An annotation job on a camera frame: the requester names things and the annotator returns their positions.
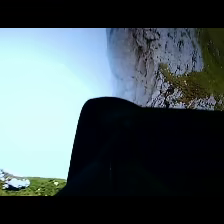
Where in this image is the black garment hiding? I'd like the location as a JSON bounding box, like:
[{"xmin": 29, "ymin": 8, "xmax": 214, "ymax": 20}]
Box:
[{"xmin": 56, "ymin": 96, "xmax": 224, "ymax": 197}]

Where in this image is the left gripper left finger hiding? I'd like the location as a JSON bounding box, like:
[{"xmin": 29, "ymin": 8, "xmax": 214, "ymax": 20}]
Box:
[{"xmin": 68, "ymin": 133, "xmax": 113, "ymax": 197}]

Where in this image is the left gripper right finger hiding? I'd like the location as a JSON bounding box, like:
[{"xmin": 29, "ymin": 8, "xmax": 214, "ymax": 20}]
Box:
[{"xmin": 110, "ymin": 133, "xmax": 171, "ymax": 197}]

